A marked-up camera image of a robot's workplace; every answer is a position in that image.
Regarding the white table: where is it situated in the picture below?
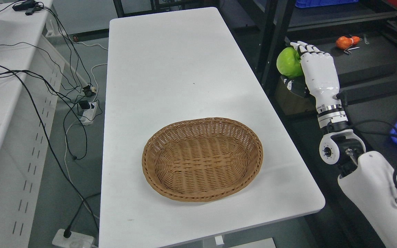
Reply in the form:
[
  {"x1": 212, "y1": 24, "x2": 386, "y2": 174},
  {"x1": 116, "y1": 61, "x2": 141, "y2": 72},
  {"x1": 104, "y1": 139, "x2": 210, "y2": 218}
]
[{"x1": 98, "y1": 7, "x2": 326, "y2": 248}]

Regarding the white power strip near base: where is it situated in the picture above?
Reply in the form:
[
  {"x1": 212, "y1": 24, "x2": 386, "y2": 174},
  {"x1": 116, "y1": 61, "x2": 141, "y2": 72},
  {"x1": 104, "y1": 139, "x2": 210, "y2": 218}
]
[{"x1": 52, "y1": 229, "x2": 94, "y2": 248}]

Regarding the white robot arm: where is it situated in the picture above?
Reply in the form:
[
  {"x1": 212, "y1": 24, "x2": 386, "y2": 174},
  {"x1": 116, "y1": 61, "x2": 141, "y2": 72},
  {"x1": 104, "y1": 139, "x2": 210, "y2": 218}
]
[{"x1": 318, "y1": 105, "x2": 397, "y2": 248}]

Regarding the green apple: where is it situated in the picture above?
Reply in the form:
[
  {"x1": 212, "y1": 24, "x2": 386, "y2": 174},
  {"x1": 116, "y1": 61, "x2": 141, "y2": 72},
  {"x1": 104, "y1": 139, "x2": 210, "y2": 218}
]
[{"x1": 276, "y1": 47, "x2": 304, "y2": 78}]

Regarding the white left desk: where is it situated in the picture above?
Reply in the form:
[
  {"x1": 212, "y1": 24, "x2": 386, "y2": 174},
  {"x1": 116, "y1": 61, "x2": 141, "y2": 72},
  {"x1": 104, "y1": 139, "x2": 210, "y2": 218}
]
[{"x1": 0, "y1": 4, "x2": 65, "y2": 248}]

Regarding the black power cable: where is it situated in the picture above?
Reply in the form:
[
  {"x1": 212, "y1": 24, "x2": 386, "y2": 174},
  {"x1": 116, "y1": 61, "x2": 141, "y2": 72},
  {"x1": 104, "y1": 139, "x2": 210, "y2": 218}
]
[{"x1": 0, "y1": 3, "x2": 101, "y2": 238}]

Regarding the brown wicker basket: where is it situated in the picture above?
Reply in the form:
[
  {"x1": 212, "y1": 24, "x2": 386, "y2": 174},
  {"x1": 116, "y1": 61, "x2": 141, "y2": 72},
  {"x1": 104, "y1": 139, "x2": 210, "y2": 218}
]
[{"x1": 142, "y1": 117, "x2": 263, "y2": 202}]

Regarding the white power strip far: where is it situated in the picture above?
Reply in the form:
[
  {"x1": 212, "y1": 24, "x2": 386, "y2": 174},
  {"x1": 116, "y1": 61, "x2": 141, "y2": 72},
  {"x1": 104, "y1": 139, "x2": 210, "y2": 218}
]
[{"x1": 78, "y1": 100, "x2": 98, "y2": 126}]

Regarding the orange handled tool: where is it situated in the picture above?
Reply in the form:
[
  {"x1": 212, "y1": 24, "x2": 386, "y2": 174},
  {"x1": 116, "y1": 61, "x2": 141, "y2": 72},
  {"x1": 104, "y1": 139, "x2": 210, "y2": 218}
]
[{"x1": 335, "y1": 36, "x2": 360, "y2": 55}]

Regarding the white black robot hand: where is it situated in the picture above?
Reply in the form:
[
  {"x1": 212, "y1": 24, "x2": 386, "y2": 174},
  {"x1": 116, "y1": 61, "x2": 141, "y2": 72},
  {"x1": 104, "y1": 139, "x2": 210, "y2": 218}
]
[{"x1": 281, "y1": 41, "x2": 341, "y2": 113}]

